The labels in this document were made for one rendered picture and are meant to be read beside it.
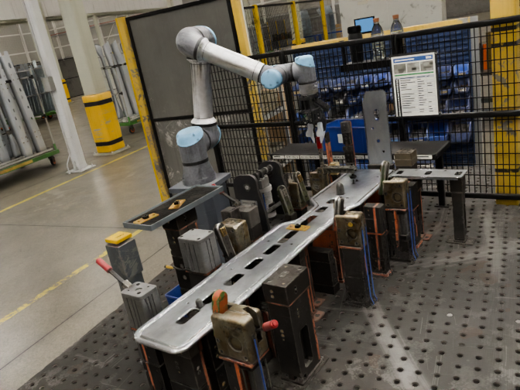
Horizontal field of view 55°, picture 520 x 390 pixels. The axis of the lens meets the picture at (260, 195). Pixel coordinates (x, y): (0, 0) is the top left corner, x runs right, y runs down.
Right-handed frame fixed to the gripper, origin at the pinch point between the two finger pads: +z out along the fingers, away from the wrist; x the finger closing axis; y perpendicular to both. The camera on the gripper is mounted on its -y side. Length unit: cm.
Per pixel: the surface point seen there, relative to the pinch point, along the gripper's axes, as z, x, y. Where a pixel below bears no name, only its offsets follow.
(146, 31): -64, -240, -140
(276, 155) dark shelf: 17, -46, -32
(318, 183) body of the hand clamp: 18.8, -1.5, 2.8
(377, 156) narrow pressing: 16.0, 13.8, -26.6
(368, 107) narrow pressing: -7.2, 12.4, -26.6
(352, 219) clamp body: 16, 34, 43
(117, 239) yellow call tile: 4, -17, 98
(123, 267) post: 12, -16, 99
